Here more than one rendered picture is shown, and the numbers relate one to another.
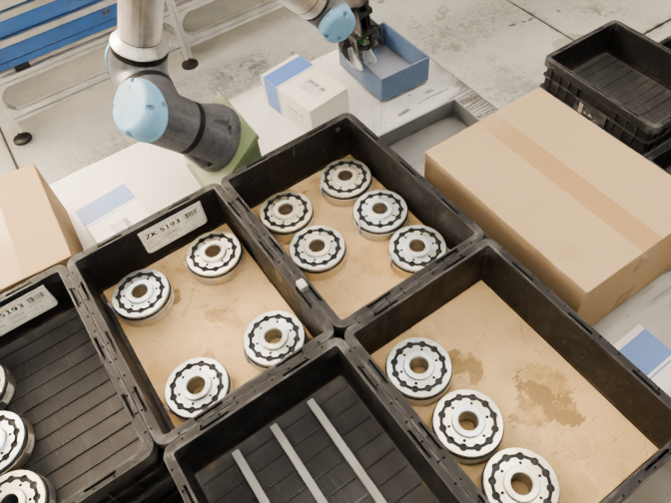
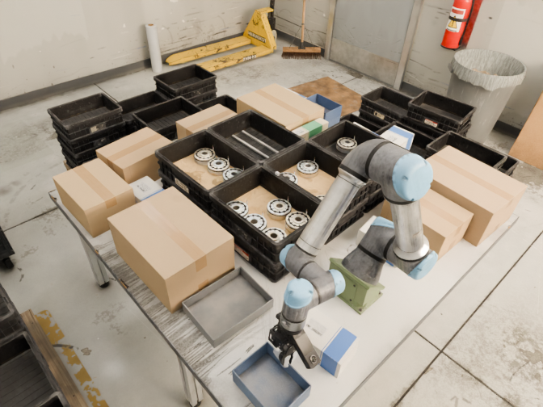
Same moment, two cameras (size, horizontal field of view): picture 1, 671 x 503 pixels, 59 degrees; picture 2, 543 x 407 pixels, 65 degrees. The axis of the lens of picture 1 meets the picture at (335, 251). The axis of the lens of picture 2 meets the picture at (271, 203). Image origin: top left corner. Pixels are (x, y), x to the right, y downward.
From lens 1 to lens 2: 1.96 m
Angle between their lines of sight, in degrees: 84
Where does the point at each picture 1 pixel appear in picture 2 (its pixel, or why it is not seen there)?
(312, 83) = (317, 332)
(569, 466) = (188, 164)
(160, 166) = (400, 294)
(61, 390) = not seen: hidden behind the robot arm
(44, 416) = not seen: hidden behind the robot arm
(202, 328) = (316, 186)
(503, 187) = (196, 220)
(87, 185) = (435, 279)
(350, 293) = (262, 200)
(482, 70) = not seen: outside the picture
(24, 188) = (435, 224)
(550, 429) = (192, 170)
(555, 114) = (161, 260)
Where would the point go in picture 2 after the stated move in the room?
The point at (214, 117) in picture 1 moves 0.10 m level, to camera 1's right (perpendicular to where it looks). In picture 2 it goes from (355, 253) to (330, 258)
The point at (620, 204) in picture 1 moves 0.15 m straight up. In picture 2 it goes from (146, 216) to (140, 186)
